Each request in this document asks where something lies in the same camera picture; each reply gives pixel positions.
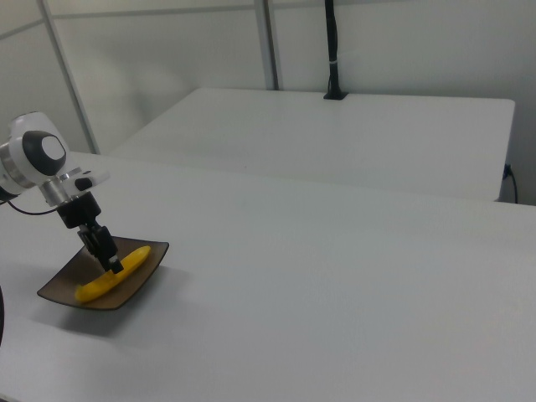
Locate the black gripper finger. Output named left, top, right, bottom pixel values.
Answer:
left=89, top=224, right=126, bottom=276
left=76, top=225, right=111, bottom=273

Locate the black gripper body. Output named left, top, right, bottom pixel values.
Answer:
left=56, top=193, right=104, bottom=230

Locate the yellow banana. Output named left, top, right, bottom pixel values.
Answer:
left=74, top=245, right=152, bottom=303

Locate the square brown ceramic plate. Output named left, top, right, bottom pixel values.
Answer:
left=36, top=234, right=171, bottom=312

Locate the white side table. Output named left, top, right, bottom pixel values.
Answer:
left=104, top=86, right=517, bottom=204

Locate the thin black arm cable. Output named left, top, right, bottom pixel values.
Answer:
left=0, top=196, right=60, bottom=217

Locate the grey metal partition post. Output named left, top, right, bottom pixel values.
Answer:
left=38, top=0, right=102, bottom=155
left=254, top=0, right=281, bottom=91

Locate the black camera pole, white band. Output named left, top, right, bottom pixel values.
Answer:
left=322, top=0, right=351, bottom=102

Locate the black power cable with plug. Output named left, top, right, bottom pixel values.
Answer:
left=502, top=163, right=519, bottom=205

